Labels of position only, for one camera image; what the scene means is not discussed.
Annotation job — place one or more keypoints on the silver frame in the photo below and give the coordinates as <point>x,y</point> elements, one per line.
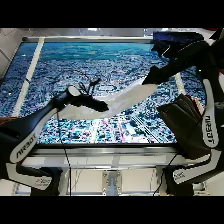
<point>110,152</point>

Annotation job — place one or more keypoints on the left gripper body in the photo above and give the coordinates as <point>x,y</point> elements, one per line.
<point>95,104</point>

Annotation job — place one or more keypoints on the dark blue garment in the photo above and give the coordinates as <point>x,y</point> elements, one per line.
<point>173,37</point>

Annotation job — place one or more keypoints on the white garment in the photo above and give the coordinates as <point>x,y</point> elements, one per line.
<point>126,99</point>

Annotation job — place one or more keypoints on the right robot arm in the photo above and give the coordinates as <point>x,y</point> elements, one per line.
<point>210,110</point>

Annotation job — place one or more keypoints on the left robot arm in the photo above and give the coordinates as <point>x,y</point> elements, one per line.
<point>23,133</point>

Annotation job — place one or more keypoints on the dark brown garment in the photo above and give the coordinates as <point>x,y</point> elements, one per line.
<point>181,130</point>

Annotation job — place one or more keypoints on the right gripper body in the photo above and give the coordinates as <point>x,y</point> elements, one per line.
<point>155,76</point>

